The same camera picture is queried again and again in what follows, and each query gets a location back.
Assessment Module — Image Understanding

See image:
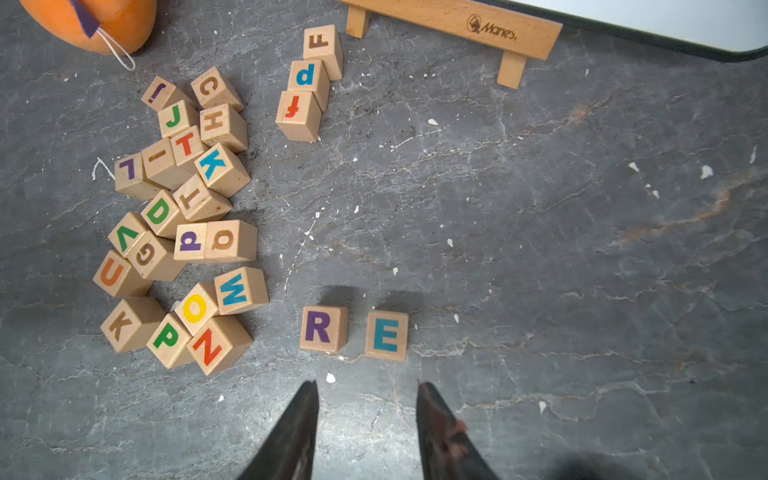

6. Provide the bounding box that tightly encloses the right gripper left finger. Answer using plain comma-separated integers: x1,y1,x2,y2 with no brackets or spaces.
239,381,319,480

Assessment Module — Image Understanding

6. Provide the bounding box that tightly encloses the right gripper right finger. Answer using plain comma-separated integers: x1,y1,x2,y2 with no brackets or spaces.
416,382,498,479

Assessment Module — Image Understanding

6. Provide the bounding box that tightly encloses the wooden block teal E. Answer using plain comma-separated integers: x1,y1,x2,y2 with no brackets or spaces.
365,310,409,362

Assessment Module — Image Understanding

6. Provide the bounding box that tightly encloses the wooden block purple R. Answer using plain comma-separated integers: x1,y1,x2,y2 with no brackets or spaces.
299,305,349,353

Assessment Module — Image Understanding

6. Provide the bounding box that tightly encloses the wooden block green D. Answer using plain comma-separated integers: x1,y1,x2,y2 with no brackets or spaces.
141,189,187,239

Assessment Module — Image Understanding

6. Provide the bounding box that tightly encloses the white whiteboard with RED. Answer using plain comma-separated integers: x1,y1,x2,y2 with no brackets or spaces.
493,0,767,62

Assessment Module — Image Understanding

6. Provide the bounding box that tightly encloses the wooden block red N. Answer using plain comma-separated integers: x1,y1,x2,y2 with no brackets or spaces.
186,316,253,376

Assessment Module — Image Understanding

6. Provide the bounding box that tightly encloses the wooden block green P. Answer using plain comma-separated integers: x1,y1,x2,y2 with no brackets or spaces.
147,312,194,369

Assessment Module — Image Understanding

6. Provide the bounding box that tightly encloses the wooden block yellow O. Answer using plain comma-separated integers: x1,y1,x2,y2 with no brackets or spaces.
174,283,219,335

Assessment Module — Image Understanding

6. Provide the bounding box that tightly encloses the wooden block teal W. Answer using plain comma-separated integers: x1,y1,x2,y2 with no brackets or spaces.
214,267,270,316

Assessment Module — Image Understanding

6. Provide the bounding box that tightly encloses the wooden block brown K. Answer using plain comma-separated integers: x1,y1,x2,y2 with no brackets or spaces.
101,297,166,353

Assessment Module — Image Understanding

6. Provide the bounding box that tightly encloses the wooden block brown Q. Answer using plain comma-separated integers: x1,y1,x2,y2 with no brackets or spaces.
204,220,258,263

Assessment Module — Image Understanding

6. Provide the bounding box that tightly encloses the wooden block purple d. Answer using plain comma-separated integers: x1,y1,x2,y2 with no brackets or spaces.
174,222,208,263

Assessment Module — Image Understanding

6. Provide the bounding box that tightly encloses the wooden block brown G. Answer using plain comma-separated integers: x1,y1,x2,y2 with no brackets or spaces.
127,231,187,281

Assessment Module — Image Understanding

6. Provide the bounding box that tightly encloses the wooden block orange U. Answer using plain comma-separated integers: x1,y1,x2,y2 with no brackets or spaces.
93,250,154,298

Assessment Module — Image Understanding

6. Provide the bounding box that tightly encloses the wooden block brown t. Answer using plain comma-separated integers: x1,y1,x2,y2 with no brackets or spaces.
172,174,232,222

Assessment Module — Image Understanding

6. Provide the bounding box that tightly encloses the wooden block green V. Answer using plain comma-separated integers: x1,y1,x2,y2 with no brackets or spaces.
108,212,150,257

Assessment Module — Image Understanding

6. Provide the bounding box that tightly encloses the wooden block teal K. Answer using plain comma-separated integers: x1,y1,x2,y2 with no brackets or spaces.
194,143,251,198

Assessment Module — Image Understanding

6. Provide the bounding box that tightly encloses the wooden block brown I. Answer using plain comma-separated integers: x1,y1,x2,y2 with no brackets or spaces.
141,137,192,190

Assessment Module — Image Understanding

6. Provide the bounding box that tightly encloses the wooden block purple L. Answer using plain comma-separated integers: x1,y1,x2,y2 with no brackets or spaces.
114,153,163,201

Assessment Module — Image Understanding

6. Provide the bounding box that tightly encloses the wooden block red T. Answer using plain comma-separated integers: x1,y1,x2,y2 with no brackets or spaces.
170,125,210,174

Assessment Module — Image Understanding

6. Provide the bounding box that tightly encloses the wooden block brown H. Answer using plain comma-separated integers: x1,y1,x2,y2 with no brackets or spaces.
200,104,248,153

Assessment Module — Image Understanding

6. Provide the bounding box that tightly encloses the wooden block red f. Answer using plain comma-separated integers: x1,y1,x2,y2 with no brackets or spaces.
275,90,322,143

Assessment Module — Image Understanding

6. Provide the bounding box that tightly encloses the wooden block green J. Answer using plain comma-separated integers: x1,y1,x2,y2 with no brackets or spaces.
158,100,200,137

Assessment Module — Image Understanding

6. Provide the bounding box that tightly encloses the wooden block brown C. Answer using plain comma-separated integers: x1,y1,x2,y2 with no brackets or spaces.
191,67,244,113

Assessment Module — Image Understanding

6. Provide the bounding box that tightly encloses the wooden block blue p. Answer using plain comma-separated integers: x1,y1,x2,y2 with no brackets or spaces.
287,60,331,112

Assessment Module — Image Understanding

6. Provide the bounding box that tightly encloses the wooden block purple i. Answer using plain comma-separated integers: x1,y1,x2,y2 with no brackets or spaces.
141,76,194,112

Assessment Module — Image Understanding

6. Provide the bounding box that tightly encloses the wooden block brown F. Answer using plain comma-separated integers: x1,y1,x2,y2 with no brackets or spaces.
303,24,343,81

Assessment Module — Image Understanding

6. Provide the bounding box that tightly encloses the wooden easel stand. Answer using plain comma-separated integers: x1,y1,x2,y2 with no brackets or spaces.
342,0,562,89

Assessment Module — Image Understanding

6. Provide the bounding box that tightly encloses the orange plush fish toy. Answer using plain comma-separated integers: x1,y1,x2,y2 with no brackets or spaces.
21,0,157,72

